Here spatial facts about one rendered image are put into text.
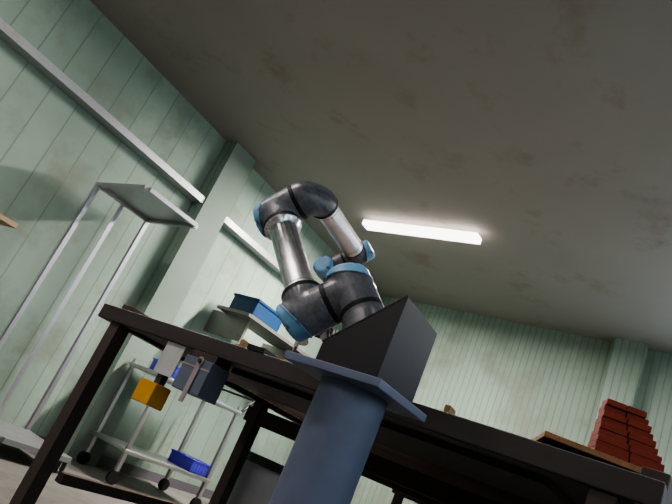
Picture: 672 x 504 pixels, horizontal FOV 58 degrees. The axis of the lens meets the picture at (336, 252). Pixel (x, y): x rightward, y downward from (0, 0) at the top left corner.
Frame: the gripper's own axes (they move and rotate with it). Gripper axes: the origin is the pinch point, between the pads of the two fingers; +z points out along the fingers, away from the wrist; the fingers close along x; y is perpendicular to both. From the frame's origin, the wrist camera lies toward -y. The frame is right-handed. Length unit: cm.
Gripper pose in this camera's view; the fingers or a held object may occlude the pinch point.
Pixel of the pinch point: (307, 354)
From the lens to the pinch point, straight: 219.4
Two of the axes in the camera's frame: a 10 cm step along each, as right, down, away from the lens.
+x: -8.2, -0.4, 5.8
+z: -3.1, 8.7, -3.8
